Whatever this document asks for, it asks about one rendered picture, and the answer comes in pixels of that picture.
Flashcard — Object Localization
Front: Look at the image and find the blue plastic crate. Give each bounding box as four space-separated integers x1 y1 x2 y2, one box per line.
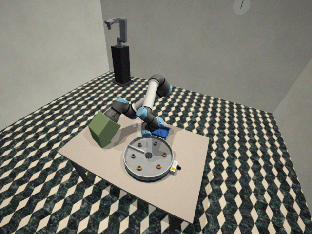
151 126 170 140

